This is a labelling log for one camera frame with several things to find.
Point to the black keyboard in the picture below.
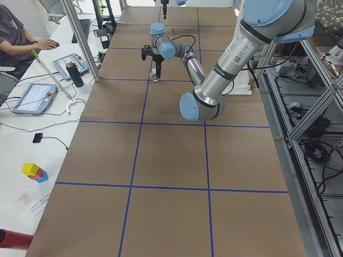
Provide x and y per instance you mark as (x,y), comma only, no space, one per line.
(85,28)

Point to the near teach pendant tablet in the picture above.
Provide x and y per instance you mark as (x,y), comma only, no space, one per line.
(36,99)

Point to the black monitor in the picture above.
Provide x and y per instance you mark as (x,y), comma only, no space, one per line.
(104,14)

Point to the small black square device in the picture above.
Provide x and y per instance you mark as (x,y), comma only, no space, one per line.
(37,138)

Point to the red wooden block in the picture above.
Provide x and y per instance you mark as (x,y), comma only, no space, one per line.
(37,175)

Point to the white PPR valve with handle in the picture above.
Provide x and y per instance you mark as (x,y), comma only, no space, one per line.
(154,76)

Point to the grabber stick green handle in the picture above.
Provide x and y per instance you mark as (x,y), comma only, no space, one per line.
(72,100)

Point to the red cylinder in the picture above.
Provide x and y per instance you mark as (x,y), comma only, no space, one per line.
(15,240)

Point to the yellow wooden block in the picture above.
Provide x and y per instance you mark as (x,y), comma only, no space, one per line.
(30,169)

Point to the seated person grey shirt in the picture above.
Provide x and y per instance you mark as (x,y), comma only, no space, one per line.
(17,44)

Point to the clear plastic bag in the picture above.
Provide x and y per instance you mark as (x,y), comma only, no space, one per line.
(24,200)

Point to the blue wooden block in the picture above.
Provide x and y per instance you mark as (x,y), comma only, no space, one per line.
(43,177)

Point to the far teach pendant tablet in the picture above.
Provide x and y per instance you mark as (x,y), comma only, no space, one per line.
(70,60)

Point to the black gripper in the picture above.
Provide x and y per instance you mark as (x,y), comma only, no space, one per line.
(158,59)
(164,3)

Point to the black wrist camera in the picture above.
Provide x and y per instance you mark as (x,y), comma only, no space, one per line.
(146,51)

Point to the aluminium frame post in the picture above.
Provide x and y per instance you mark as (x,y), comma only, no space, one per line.
(83,44)

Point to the teach pendant tablet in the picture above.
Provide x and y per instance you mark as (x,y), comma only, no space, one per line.
(70,60)
(36,99)

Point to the black water bottle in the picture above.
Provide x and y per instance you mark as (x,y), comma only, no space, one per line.
(74,74)

